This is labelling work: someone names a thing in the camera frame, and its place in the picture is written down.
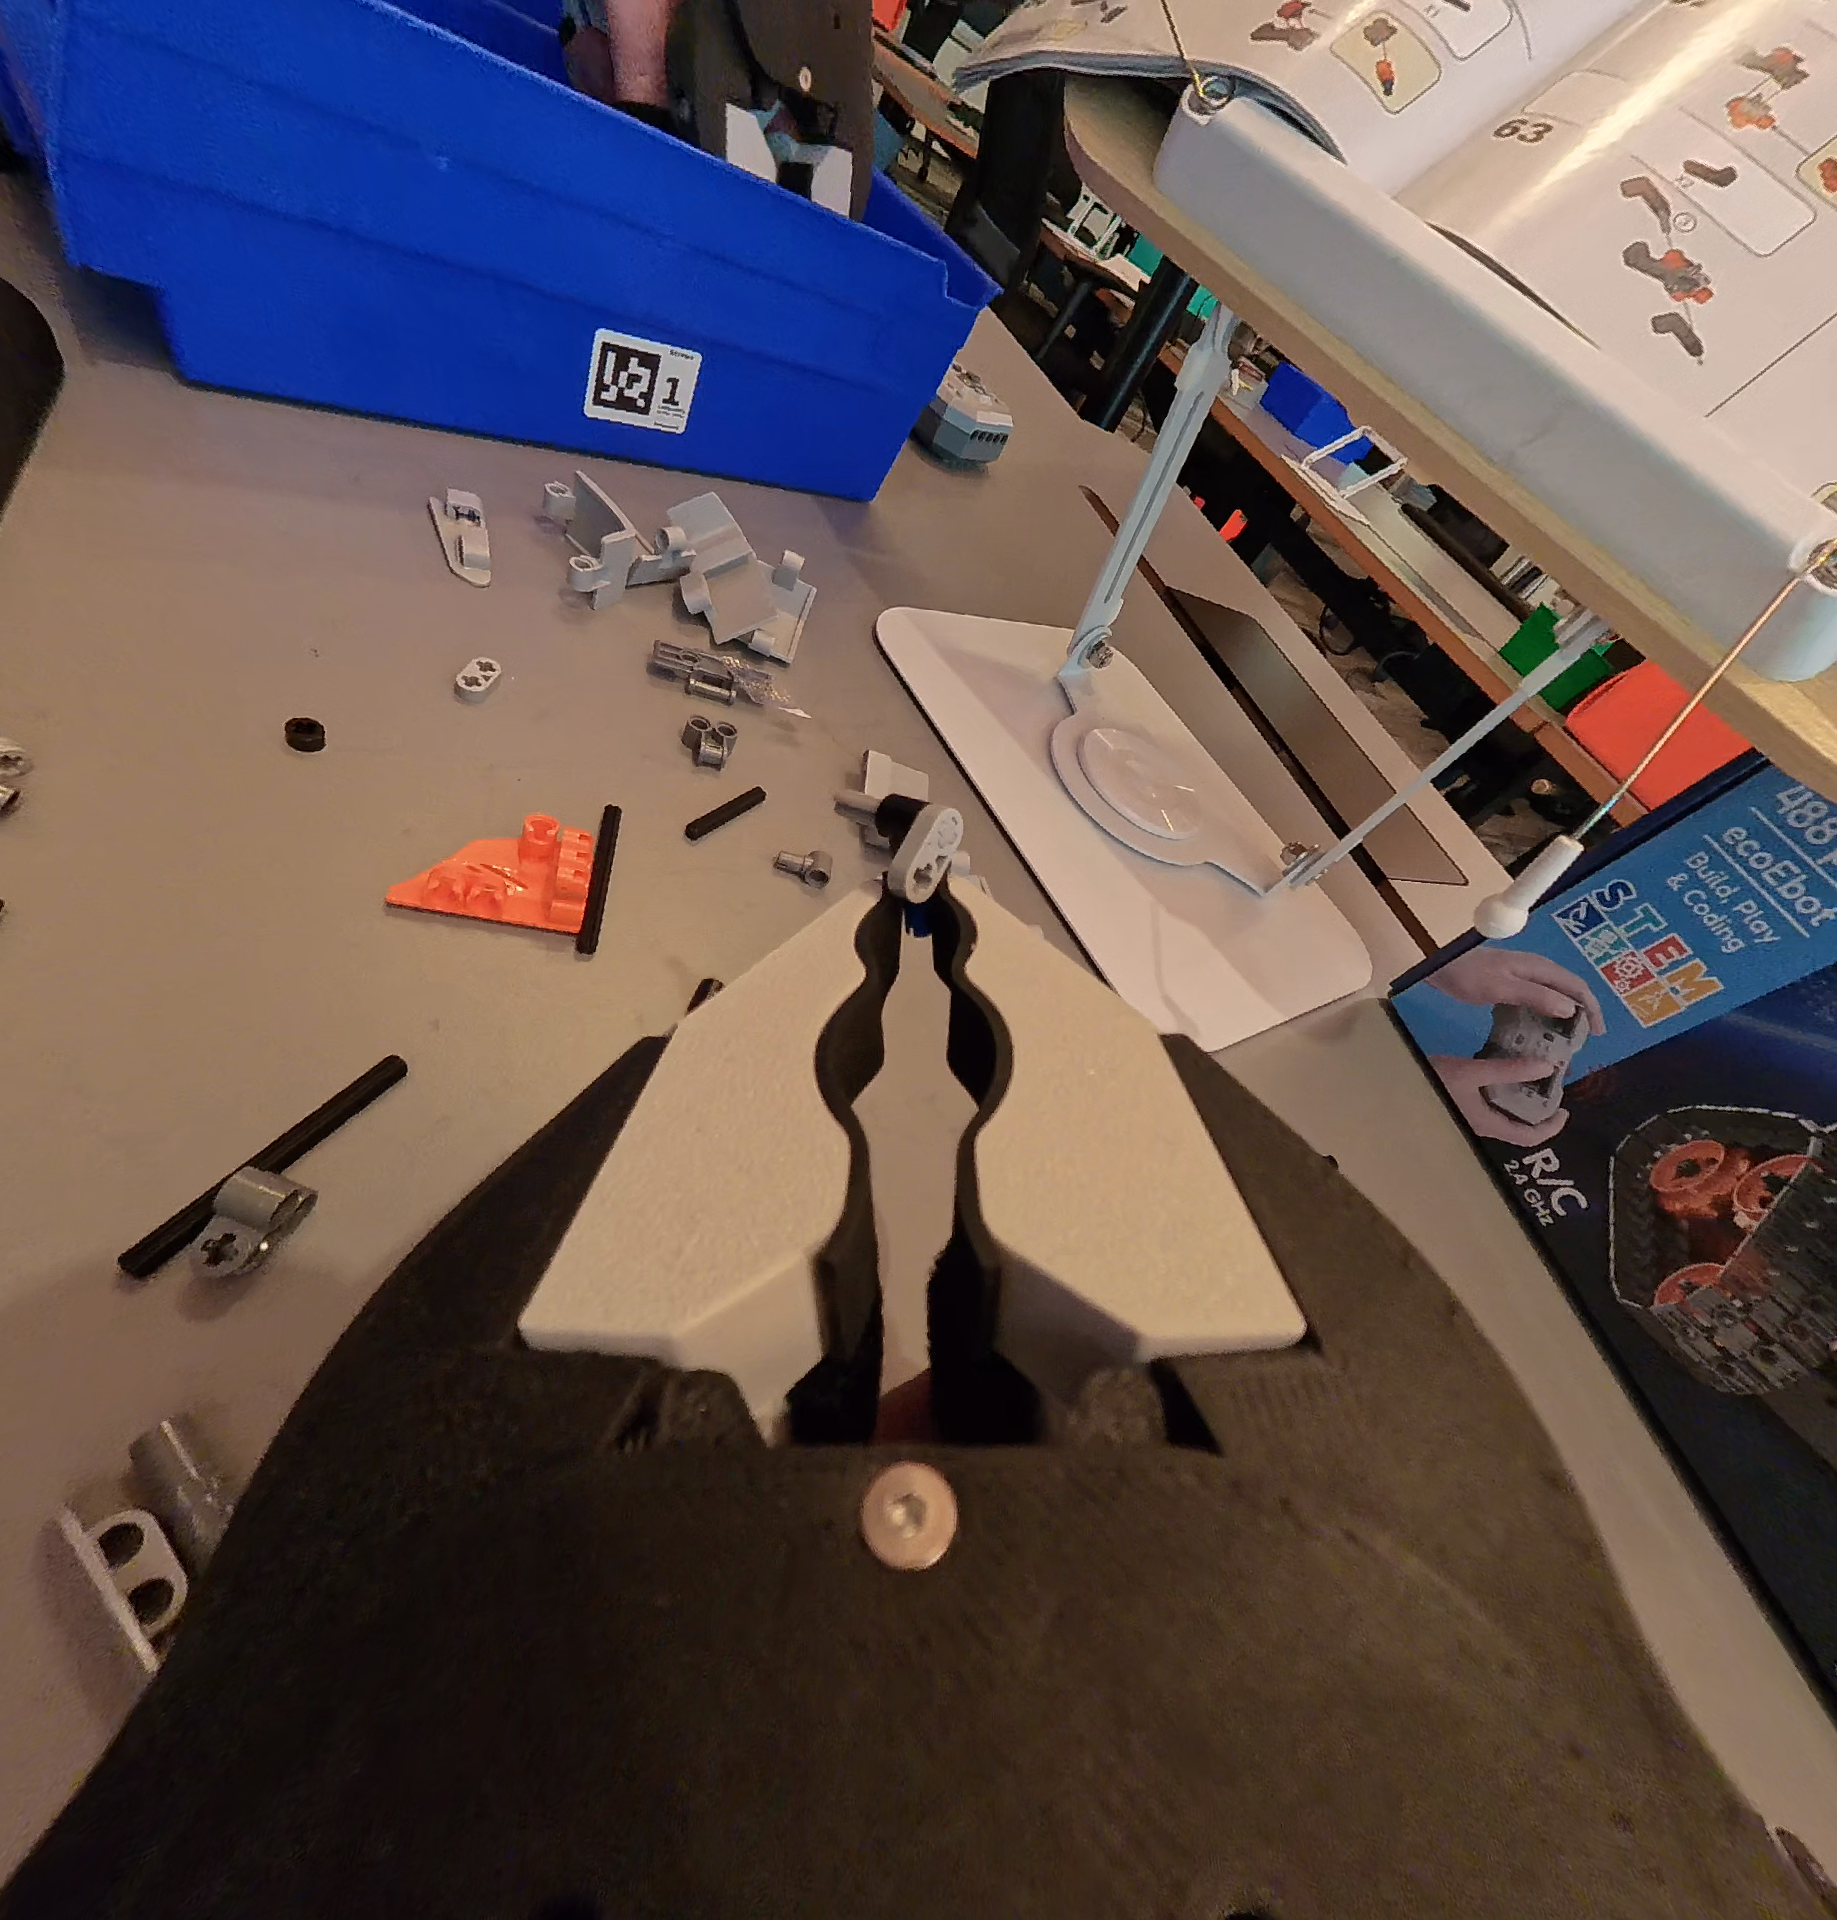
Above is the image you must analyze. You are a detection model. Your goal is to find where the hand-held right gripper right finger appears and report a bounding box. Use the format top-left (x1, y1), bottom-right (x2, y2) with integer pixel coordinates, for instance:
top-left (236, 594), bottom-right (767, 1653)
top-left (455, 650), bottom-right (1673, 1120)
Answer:
top-left (916, 884), bottom-right (1309, 1445)

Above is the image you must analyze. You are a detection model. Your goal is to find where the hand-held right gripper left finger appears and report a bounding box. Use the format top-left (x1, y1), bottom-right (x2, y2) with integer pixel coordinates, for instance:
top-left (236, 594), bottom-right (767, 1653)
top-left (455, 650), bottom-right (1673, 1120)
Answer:
top-left (517, 888), bottom-right (900, 1449)

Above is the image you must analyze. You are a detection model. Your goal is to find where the black pin blue end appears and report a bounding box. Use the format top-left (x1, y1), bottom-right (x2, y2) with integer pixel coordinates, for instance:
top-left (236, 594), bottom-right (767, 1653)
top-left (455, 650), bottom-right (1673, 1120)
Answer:
top-left (870, 797), bottom-right (940, 939)

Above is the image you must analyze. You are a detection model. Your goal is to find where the person's left hand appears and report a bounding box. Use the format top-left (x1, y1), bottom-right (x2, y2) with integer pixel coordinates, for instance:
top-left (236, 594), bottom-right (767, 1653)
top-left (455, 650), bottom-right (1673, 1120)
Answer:
top-left (565, 0), bottom-right (673, 108)

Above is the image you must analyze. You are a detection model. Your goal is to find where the grey motor block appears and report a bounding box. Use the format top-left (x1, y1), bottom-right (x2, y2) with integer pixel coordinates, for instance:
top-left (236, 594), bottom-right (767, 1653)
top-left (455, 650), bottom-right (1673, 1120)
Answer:
top-left (913, 366), bottom-right (1016, 469)

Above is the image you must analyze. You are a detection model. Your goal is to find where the long black axle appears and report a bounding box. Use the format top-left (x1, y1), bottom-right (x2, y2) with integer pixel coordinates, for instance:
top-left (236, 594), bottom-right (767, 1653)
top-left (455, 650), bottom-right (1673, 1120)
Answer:
top-left (118, 1055), bottom-right (410, 1281)

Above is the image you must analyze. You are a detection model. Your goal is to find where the orange studded wedge plate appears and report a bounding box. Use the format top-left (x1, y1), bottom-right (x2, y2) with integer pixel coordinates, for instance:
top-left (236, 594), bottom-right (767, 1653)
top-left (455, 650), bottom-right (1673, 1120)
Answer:
top-left (385, 815), bottom-right (605, 934)

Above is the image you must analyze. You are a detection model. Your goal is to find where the blue plastic bin white tag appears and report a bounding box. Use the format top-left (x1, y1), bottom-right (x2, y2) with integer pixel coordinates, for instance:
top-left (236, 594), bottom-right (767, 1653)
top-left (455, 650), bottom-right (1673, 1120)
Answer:
top-left (51, 148), bottom-right (998, 504)

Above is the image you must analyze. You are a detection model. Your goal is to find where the grey axle connector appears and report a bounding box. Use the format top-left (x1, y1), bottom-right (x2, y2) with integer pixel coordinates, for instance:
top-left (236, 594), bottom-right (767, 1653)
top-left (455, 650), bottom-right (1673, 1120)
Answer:
top-left (190, 1171), bottom-right (320, 1279)

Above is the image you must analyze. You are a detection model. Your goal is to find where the light grey box piece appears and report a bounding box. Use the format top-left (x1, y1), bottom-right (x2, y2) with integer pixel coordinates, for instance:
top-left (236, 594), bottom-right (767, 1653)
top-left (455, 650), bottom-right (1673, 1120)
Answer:
top-left (835, 751), bottom-right (932, 828)

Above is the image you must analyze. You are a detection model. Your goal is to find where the dark grey connectors plastic bag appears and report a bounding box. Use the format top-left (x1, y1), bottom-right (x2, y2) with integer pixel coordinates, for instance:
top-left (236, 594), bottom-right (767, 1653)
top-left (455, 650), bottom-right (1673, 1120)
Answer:
top-left (648, 637), bottom-right (775, 710)

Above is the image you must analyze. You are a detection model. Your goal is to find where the white book stand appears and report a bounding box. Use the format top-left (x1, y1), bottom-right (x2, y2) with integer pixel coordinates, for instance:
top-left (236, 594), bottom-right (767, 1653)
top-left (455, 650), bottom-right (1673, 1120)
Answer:
top-left (873, 0), bottom-right (1837, 1053)

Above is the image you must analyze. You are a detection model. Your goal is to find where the small blue bin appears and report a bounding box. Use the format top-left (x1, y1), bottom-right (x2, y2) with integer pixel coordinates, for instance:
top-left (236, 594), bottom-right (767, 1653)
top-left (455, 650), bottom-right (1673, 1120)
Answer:
top-left (1261, 360), bottom-right (1375, 452)

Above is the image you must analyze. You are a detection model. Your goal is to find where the blue toy robot box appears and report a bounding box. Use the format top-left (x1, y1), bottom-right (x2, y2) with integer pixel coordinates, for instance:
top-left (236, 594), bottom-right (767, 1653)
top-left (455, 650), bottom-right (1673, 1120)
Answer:
top-left (1388, 751), bottom-right (1837, 1749)

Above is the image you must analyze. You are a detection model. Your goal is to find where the grey orange brick assembly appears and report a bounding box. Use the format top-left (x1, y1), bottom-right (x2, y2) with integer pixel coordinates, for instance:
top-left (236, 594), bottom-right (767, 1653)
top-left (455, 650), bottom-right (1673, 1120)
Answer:
top-left (55, 1410), bottom-right (245, 1674)

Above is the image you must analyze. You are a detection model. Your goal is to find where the green storage bin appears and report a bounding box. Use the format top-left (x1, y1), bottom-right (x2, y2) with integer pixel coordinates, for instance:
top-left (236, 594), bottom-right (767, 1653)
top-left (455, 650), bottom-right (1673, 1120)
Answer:
top-left (1493, 601), bottom-right (1617, 715)

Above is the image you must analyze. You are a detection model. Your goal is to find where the orange storage bin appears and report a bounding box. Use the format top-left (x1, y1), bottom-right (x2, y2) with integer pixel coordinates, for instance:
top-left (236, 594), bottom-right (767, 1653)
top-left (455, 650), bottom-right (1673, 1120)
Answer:
top-left (1562, 667), bottom-right (1760, 820)

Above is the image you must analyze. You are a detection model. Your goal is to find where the instruction booklet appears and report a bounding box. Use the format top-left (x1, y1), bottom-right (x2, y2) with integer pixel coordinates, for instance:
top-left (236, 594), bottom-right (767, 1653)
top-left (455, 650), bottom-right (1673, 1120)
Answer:
top-left (955, 0), bottom-right (1837, 530)

